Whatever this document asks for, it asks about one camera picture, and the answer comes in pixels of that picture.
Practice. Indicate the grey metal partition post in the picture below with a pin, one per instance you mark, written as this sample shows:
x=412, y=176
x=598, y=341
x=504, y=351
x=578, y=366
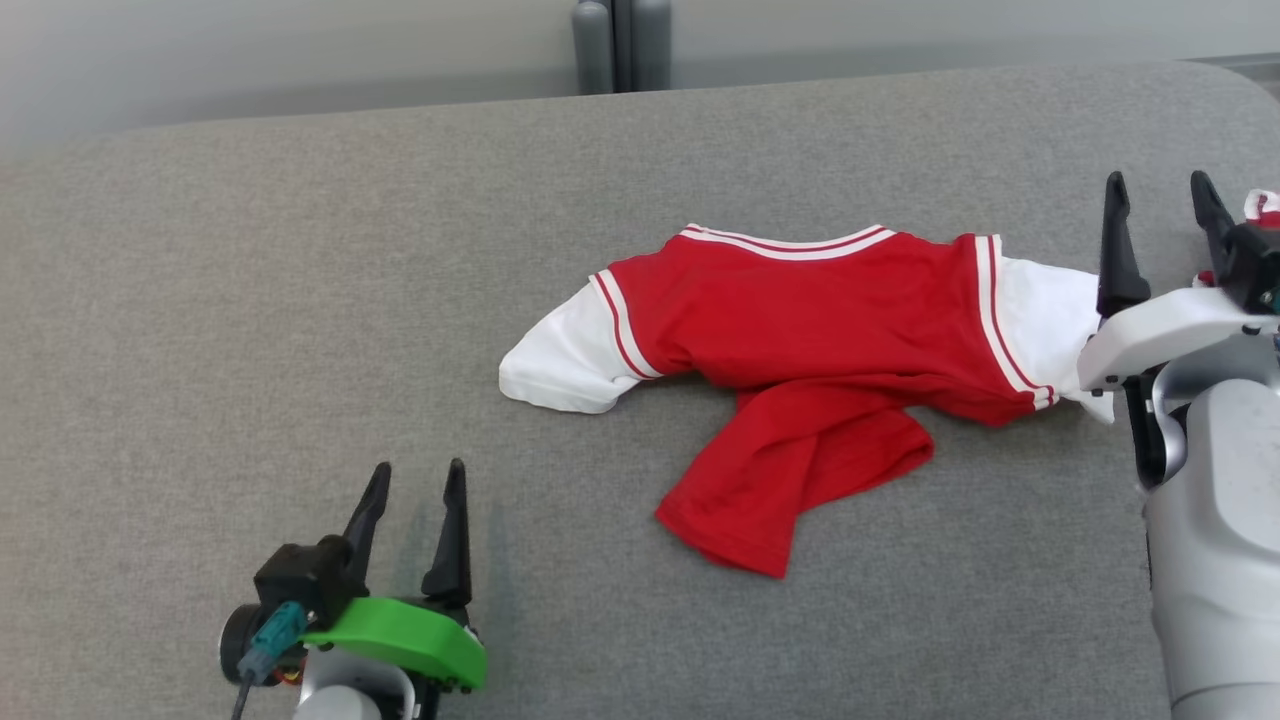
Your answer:
x=592, y=45

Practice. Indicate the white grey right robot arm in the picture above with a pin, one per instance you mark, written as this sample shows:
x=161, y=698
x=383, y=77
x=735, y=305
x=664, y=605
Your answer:
x=1220, y=520

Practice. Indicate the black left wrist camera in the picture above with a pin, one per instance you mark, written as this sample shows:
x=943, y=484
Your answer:
x=300, y=580

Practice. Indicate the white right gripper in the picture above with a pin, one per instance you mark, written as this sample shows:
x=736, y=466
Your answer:
x=1160, y=335

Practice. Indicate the green and grey left gripper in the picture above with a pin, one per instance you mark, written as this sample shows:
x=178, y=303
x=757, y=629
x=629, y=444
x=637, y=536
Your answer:
x=400, y=635

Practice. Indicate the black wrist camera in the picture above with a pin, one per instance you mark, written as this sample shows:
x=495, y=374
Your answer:
x=1258, y=265
x=300, y=580

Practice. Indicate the red jersey with white sleeves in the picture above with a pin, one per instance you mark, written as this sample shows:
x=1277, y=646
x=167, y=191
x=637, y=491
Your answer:
x=800, y=310

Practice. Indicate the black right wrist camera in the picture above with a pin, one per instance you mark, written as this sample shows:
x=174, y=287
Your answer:
x=1258, y=265

